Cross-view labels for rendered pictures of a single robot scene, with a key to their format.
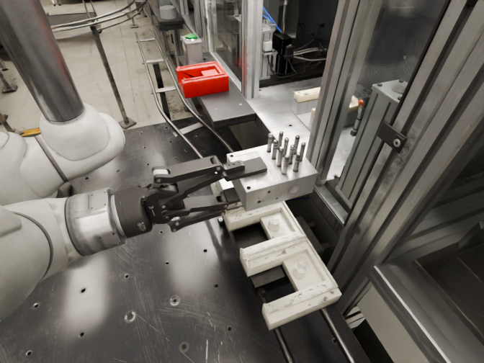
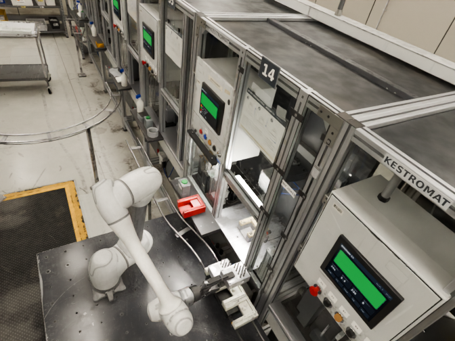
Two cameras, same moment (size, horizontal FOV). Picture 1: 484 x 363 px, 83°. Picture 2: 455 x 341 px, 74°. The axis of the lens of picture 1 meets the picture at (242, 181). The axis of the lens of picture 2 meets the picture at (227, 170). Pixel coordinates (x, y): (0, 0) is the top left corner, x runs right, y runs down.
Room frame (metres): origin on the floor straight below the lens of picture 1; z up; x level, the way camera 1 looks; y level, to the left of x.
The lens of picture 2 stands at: (-0.46, 0.32, 2.46)
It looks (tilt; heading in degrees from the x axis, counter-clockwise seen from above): 40 degrees down; 345
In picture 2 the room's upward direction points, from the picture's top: 11 degrees clockwise
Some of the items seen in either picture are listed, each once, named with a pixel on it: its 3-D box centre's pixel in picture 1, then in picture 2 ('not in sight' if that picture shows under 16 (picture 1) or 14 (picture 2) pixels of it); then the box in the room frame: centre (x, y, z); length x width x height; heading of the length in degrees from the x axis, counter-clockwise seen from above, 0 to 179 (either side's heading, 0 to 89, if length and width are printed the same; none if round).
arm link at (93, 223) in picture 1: (101, 220); (185, 297); (0.24, 0.21, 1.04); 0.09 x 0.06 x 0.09; 21
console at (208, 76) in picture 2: not in sight; (227, 108); (1.08, -0.03, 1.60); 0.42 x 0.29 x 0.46; 21
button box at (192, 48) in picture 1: (195, 53); (185, 187); (1.06, 0.18, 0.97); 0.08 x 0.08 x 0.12; 21
